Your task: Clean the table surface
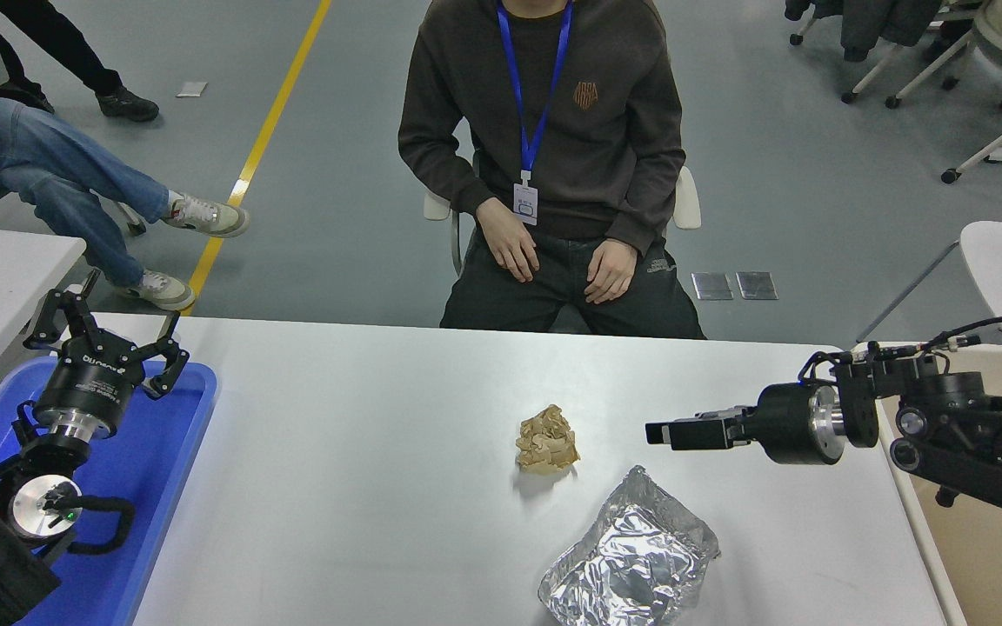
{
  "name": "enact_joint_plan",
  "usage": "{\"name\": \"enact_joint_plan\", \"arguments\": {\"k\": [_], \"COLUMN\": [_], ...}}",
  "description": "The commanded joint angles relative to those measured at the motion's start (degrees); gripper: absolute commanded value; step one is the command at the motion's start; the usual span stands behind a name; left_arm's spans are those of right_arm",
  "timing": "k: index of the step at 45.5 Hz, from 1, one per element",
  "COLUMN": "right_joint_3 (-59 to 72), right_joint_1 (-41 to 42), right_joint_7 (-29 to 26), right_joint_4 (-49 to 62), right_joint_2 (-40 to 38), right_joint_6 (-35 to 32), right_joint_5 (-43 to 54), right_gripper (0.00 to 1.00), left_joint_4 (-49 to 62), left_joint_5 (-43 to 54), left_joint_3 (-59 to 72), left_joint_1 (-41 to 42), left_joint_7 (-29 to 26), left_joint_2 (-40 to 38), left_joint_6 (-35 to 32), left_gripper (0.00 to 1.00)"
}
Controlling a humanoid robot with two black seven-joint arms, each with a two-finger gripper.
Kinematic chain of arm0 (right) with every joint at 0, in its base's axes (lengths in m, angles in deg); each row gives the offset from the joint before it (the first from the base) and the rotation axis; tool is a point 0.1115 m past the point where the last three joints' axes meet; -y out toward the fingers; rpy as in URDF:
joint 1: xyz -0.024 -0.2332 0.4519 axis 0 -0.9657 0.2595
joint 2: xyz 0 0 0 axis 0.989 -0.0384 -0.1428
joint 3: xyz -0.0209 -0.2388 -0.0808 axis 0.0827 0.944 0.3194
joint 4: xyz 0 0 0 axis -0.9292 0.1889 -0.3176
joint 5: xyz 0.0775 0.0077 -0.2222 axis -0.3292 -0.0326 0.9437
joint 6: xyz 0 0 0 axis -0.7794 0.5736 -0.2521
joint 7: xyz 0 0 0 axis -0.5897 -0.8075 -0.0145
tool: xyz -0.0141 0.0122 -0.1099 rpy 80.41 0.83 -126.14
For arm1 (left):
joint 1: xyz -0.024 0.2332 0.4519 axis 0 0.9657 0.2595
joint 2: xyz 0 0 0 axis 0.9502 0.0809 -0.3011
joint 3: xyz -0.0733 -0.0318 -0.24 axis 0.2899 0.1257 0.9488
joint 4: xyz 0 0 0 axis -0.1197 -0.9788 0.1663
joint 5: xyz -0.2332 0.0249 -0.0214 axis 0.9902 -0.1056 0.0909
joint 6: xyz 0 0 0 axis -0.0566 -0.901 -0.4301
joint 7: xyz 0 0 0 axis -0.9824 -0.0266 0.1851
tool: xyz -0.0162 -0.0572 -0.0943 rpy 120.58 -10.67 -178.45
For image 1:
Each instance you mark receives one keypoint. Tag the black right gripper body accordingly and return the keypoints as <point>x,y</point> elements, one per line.
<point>784,426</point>

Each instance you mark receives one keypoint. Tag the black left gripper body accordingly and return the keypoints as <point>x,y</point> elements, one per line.
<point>88,378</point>

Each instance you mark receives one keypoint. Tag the silver foil tray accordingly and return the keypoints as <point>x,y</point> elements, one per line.
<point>631,556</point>

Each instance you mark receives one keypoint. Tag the person's left hand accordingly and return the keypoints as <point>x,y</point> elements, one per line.
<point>611,274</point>

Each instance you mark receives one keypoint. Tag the person's right hand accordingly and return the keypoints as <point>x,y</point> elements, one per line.
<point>508,242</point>

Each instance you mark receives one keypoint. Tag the blue plastic tray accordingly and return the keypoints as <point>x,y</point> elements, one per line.
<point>144,487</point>

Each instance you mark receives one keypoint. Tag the metal floor plate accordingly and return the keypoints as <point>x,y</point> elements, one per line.
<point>757,285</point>
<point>712,286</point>

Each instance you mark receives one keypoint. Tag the person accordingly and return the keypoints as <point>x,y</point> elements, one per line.
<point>605,130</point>
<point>49,165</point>
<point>57,43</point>

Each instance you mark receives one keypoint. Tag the crumpled tan paper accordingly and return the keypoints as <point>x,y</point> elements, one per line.
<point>546,442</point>

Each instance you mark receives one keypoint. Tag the white and grey office chair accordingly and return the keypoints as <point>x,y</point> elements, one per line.
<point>687,200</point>

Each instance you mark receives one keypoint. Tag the large pale bin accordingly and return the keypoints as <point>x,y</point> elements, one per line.
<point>971,565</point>

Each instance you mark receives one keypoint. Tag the white paper scrap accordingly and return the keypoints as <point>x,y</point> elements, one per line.
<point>192,89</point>

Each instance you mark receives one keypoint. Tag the white-legged office chair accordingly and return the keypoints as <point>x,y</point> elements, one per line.
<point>871,74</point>

